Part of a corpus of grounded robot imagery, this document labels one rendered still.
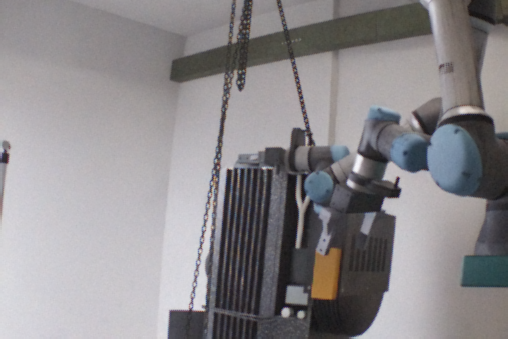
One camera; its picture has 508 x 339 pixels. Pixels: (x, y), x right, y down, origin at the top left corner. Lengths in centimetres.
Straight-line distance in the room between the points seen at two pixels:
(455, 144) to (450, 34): 23
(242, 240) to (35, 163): 211
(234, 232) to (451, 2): 133
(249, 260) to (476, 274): 124
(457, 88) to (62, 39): 343
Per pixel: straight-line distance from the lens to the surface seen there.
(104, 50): 439
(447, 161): 106
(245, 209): 223
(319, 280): 193
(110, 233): 432
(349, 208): 133
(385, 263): 229
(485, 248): 114
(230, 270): 223
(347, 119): 358
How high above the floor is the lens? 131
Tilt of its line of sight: 9 degrees up
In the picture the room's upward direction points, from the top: 5 degrees clockwise
